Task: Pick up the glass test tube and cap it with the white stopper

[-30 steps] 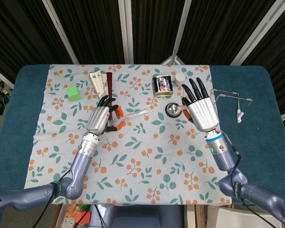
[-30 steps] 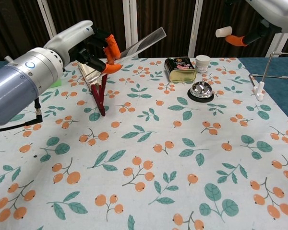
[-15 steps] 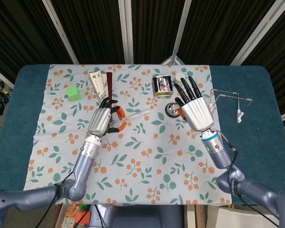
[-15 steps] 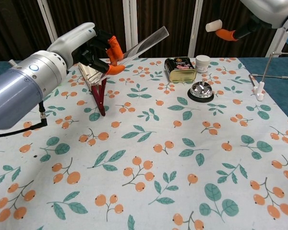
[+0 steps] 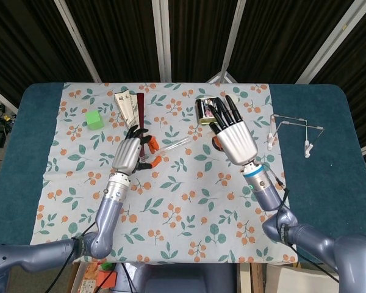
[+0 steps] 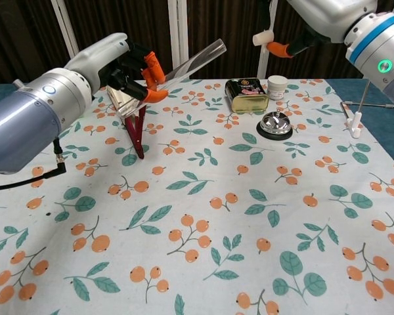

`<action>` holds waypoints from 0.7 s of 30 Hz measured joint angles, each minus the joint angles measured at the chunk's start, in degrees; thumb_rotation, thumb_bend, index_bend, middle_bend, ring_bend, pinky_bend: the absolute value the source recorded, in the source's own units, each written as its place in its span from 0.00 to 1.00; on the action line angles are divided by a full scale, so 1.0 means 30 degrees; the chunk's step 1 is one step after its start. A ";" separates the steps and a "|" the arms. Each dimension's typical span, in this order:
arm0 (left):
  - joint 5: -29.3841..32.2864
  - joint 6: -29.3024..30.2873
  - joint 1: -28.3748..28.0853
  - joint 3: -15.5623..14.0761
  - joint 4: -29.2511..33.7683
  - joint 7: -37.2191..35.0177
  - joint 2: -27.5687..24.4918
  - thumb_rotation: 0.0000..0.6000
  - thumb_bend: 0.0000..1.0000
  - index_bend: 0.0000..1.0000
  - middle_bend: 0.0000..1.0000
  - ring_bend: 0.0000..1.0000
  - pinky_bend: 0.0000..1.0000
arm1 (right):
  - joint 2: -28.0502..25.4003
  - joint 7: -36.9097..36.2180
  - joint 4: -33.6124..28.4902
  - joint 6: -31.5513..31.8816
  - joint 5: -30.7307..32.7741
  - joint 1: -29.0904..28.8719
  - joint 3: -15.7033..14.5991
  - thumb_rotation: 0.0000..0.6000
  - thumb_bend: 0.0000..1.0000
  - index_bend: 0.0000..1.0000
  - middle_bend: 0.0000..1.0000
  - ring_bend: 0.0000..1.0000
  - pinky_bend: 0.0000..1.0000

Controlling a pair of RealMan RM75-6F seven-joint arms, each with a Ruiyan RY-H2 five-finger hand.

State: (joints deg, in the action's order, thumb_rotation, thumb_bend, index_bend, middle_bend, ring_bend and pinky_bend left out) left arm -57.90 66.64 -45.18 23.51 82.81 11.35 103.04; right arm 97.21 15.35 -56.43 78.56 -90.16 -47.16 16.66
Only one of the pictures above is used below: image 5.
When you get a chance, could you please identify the blue table cover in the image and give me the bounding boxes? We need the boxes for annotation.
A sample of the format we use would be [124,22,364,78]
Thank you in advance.
[0,82,366,265]

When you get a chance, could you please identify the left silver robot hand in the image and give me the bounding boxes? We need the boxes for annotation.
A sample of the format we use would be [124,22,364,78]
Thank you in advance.
[112,125,162,177]

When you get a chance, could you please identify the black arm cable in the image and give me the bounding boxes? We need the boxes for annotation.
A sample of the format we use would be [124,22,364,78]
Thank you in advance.
[262,166,339,281]
[45,222,98,293]

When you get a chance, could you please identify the green cube box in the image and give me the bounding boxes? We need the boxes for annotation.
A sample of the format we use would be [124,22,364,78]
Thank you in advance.
[85,110,105,131]

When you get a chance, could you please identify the metal wire stand white clips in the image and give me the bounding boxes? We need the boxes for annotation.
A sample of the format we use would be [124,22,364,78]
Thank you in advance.
[267,114,326,159]

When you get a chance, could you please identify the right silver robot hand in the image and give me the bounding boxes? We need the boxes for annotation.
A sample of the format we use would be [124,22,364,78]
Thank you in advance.
[209,95,259,165]

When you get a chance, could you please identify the white flat board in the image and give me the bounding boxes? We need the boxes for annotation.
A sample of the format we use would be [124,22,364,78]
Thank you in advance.
[267,264,339,293]

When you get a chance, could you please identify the white partition frame post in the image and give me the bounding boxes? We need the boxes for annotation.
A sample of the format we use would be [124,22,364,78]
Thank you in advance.
[151,0,173,83]
[53,0,103,83]
[207,0,248,85]
[295,0,365,85]

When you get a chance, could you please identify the printed cardboard box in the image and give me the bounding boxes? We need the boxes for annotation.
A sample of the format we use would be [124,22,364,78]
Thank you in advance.
[76,262,101,293]

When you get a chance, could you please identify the orange box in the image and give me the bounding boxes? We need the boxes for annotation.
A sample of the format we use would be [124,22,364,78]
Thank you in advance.
[97,268,118,289]

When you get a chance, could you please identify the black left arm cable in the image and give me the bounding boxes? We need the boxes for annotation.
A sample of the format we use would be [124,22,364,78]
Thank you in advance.
[45,222,98,293]

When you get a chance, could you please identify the gold and black tin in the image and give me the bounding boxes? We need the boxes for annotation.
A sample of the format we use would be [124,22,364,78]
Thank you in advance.
[195,96,220,126]

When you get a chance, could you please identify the clear glass test tube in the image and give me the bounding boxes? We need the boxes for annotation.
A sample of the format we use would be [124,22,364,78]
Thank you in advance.
[142,137,192,161]

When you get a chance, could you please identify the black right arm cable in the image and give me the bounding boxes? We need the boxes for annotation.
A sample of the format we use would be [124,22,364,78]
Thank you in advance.
[262,166,339,281]

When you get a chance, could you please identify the orange fruit print tablecloth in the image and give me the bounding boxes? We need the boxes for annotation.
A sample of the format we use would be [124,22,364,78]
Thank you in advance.
[30,82,300,265]

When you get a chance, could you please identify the dark red folding fan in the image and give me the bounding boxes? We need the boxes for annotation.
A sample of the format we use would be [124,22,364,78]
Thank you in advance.
[114,89,149,159]

